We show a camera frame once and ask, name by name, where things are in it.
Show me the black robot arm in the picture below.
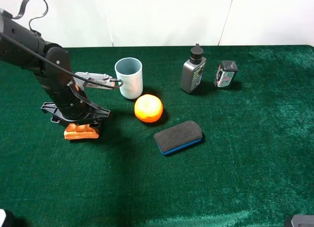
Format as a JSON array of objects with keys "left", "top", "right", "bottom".
[{"left": 0, "top": 10, "right": 115, "bottom": 140}]

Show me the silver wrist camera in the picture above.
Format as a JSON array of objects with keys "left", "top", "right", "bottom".
[{"left": 74, "top": 72, "right": 115, "bottom": 90}]

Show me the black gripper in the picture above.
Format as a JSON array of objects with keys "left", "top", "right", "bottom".
[{"left": 41, "top": 86, "right": 110, "bottom": 140}]

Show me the black blue board eraser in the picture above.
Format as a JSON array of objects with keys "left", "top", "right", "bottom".
[{"left": 154, "top": 121, "right": 203, "bottom": 155}]

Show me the small black labelled bottle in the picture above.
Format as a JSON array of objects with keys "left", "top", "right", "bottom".
[{"left": 214, "top": 60, "right": 238, "bottom": 89}]

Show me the orange fruit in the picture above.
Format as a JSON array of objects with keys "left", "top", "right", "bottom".
[{"left": 134, "top": 94, "right": 163, "bottom": 123}]

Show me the light blue cup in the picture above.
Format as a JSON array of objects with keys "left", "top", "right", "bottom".
[{"left": 114, "top": 57, "right": 143, "bottom": 100}]

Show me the grey pump lotion bottle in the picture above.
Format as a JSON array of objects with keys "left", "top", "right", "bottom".
[{"left": 181, "top": 44, "right": 207, "bottom": 94}]

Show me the green felt table mat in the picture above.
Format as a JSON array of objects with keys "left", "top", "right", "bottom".
[{"left": 0, "top": 45, "right": 314, "bottom": 227}]

